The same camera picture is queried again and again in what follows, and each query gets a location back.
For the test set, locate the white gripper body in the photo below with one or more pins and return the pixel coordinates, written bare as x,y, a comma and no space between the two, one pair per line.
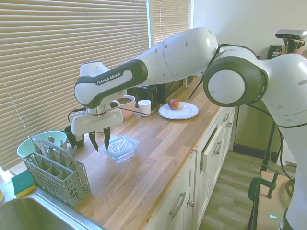
96,122

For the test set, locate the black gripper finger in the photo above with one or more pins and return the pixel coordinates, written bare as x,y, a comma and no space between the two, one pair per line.
94,140
107,136

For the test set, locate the clear lid with teal rim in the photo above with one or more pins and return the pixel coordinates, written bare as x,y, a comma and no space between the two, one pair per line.
121,146

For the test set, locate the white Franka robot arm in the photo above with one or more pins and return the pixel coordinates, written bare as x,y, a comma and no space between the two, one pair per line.
182,55

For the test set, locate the clear glass food container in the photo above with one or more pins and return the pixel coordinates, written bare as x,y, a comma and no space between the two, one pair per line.
122,159

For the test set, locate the black cup with sticker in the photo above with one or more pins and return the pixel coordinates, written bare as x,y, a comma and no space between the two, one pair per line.
76,141

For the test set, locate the white bowl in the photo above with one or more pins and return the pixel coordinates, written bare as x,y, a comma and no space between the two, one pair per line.
129,110

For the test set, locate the white paper cup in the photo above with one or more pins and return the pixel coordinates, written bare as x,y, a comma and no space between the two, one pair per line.
144,107

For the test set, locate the grey plastic cutlery basket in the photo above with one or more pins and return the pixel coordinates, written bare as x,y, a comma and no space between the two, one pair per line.
57,182

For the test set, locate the black toaster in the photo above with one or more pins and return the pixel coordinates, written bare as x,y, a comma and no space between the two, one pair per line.
144,92

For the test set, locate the mint green bowl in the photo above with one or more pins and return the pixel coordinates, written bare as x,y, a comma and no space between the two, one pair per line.
26,148

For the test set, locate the red apple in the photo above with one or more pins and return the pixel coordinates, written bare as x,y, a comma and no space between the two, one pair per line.
173,104

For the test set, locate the white dinner plate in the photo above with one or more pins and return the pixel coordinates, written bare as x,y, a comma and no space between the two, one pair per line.
182,112

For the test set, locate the wide beige window blind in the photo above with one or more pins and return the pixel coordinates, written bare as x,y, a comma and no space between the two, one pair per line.
60,48

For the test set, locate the yellow and green sponge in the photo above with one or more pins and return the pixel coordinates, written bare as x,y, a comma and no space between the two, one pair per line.
22,184

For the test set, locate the stainless steel double sink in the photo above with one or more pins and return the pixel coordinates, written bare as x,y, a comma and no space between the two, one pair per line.
36,215

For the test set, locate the round metal cabinet knob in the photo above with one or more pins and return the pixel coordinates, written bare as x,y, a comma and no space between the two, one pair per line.
229,124
191,203

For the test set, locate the narrow beige window blind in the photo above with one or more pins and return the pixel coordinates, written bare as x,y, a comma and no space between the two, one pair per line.
172,19

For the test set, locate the stainless steel dishwasher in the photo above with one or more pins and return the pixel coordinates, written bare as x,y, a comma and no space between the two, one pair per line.
251,129

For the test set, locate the green metal clamp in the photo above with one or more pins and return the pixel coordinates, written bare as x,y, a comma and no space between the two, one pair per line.
254,187

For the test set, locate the black stand pole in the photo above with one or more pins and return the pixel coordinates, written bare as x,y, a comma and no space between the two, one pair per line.
269,148

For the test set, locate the wooden board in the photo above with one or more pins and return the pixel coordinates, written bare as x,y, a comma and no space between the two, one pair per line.
275,206

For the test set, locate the black supplement canister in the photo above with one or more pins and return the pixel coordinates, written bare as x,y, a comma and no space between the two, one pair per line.
274,51

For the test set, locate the grey depth camera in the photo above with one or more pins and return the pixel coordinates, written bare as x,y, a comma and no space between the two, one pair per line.
290,34

